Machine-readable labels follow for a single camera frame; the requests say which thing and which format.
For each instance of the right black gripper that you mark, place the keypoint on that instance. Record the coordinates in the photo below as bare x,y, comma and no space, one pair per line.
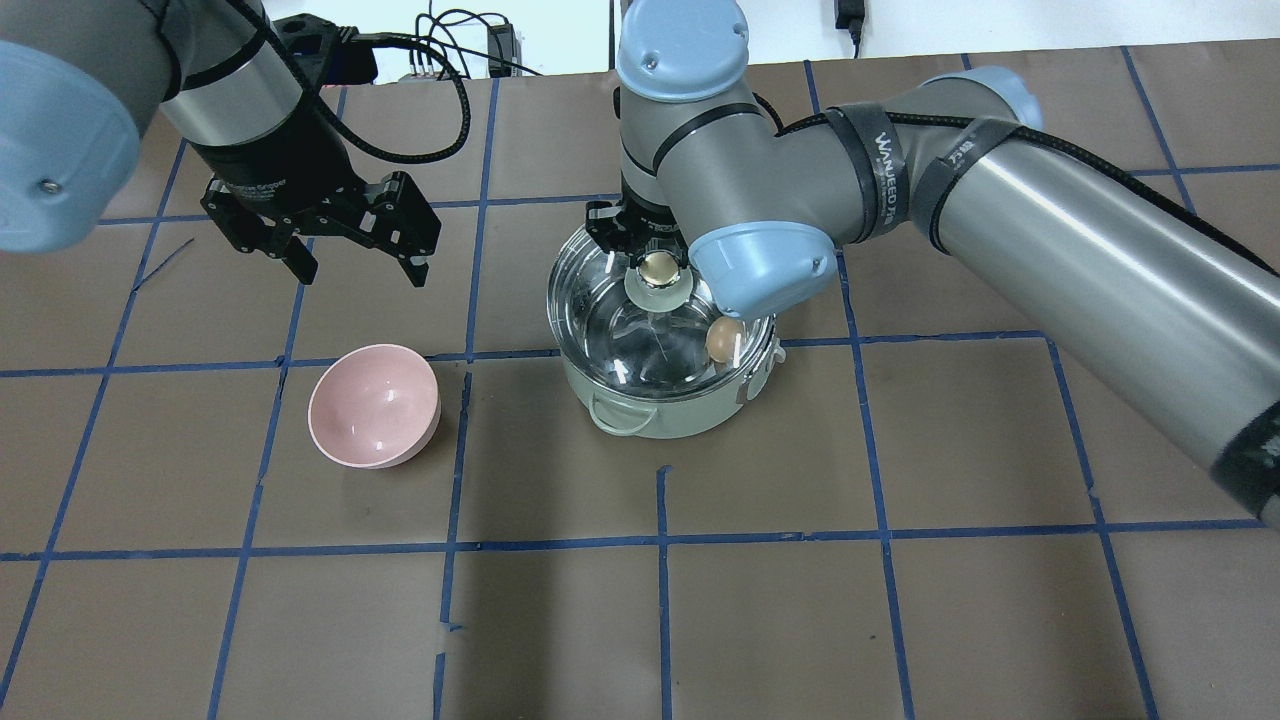
607,226

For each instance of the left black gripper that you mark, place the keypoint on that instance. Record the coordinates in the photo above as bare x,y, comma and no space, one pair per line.
283,146

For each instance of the glass pot lid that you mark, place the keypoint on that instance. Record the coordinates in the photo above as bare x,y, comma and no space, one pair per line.
641,341

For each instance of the brown egg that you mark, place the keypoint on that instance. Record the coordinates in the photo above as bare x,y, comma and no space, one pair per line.
726,339

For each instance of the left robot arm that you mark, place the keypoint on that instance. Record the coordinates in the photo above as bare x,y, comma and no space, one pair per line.
83,80

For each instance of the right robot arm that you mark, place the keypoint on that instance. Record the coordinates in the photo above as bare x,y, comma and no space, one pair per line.
1172,314

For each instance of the pale green electric pot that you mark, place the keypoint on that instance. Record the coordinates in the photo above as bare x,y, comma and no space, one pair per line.
622,416

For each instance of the pink bowl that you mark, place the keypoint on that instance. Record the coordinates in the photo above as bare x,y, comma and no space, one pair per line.
375,408

